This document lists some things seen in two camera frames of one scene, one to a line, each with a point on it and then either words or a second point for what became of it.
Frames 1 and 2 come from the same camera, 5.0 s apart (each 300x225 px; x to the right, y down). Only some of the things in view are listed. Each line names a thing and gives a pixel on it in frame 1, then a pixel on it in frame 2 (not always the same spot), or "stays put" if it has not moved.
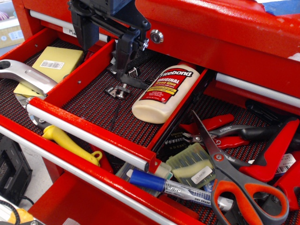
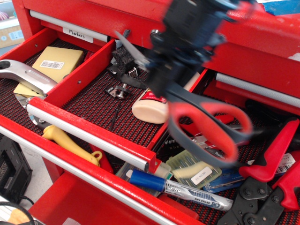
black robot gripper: x=123 y=16 to x=191 y=31
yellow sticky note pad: x=57 y=62 stays put
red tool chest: x=158 y=112 stays put
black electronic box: x=15 y=171 stays put
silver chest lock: x=157 y=36 stays put
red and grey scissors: x=228 y=179 to x=216 y=131
